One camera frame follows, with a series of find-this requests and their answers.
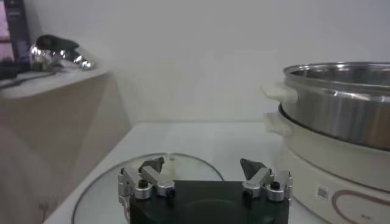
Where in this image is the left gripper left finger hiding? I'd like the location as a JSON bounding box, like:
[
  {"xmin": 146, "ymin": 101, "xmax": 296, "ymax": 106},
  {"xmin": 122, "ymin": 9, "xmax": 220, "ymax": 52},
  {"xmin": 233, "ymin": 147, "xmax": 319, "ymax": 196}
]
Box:
[{"xmin": 118, "ymin": 156, "xmax": 177, "ymax": 214}]

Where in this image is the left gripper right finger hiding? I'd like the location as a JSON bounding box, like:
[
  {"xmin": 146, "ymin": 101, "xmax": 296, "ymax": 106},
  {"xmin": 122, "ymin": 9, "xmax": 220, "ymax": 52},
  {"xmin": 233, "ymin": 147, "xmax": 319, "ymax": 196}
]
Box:
[{"xmin": 239, "ymin": 158, "xmax": 294, "ymax": 203}]

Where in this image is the round glass pot lid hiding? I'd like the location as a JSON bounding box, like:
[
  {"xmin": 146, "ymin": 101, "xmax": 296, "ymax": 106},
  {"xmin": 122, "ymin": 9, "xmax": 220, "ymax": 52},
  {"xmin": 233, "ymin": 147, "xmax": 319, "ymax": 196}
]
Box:
[{"xmin": 71, "ymin": 152, "xmax": 225, "ymax": 224}]

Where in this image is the stainless steel steamer basket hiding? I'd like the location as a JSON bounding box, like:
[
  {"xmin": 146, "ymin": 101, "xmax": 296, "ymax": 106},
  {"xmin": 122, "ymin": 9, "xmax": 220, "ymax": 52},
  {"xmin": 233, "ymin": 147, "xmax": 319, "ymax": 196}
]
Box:
[{"xmin": 261, "ymin": 62, "xmax": 390, "ymax": 152}]

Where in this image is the cream electric cooker pot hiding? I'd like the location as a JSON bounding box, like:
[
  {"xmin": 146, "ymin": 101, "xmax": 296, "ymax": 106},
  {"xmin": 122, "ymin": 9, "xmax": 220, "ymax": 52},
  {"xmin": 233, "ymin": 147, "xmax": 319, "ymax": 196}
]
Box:
[{"xmin": 263, "ymin": 105, "xmax": 390, "ymax": 224}]

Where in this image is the white side desk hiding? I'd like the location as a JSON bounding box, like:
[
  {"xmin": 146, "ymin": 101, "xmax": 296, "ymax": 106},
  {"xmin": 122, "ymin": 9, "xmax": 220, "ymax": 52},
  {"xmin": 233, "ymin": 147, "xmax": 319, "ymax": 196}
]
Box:
[{"xmin": 0, "ymin": 67, "xmax": 132, "ymax": 224}]

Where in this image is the chrome and black device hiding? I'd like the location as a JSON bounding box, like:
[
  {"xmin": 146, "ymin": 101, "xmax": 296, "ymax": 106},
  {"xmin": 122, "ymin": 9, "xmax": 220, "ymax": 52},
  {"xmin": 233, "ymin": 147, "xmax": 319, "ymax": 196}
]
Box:
[{"xmin": 29, "ymin": 34, "xmax": 94, "ymax": 72}]

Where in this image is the black desk cable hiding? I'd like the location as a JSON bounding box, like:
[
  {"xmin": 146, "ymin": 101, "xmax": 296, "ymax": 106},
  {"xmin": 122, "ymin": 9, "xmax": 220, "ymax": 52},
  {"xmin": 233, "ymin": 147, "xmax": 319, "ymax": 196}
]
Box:
[{"xmin": 0, "ymin": 70, "xmax": 59, "ymax": 89}]

